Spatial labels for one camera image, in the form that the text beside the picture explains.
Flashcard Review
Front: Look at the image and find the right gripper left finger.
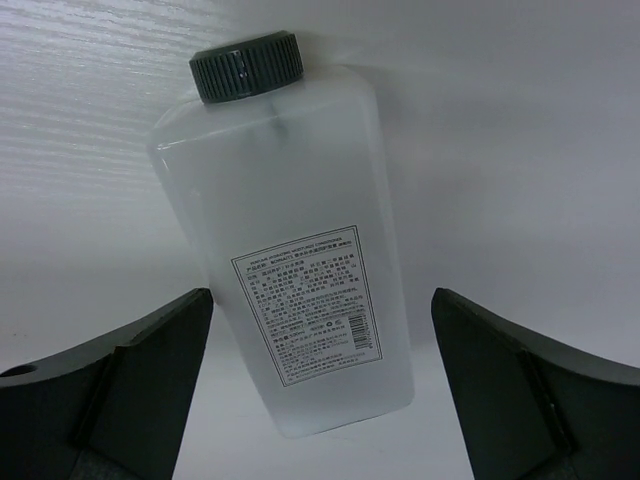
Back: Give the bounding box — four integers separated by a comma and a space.
1, 288, 213, 479

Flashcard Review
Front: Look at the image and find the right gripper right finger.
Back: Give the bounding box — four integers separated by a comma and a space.
431, 288, 639, 479

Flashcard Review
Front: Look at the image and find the white bottle with dark cap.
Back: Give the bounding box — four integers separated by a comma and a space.
147, 30, 414, 438

